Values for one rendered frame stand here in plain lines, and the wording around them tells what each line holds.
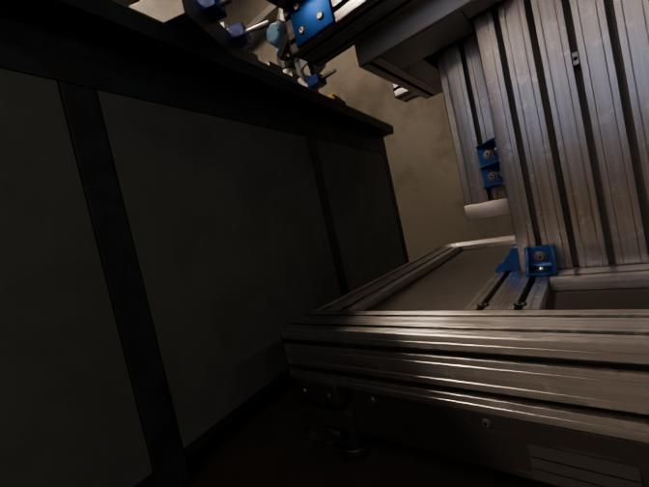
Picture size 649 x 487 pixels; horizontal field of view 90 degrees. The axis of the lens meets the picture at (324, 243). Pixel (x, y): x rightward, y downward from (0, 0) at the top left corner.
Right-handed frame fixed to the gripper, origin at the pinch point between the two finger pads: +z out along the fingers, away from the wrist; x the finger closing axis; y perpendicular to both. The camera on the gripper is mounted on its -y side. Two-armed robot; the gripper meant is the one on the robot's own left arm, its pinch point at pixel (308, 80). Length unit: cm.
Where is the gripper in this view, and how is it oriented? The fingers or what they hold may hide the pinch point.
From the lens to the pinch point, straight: 113.5
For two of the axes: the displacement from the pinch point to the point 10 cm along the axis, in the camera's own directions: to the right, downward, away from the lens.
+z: 2.1, 9.8, 0.4
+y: 7.4, -1.3, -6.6
